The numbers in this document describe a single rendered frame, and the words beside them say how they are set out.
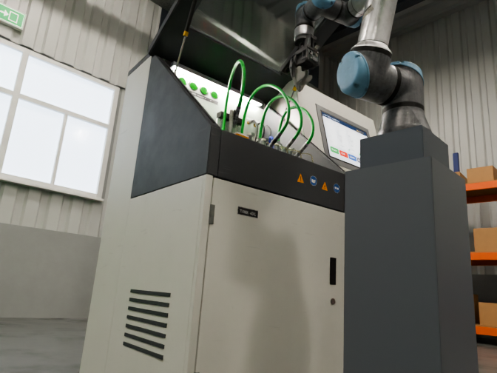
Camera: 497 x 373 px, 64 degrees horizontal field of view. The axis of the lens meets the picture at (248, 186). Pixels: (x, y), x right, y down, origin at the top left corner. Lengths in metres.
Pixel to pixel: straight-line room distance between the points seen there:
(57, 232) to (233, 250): 4.26
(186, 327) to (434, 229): 0.70
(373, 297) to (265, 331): 0.42
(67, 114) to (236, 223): 4.58
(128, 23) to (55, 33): 1.15
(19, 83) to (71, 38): 0.99
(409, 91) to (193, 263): 0.79
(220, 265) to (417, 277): 0.55
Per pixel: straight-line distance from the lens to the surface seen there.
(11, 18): 5.86
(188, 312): 1.20
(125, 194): 1.79
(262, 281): 1.33
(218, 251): 1.22
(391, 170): 1.10
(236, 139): 1.32
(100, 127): 5.86
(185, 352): 1.21
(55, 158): 5.49
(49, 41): 5.97
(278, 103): 2.22
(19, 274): 5.26
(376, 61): 1.19
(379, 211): 1.08
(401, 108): 1.22
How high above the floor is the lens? 0.45
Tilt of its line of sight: 15 degrees up
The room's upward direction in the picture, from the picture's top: 4 degrees clockwise
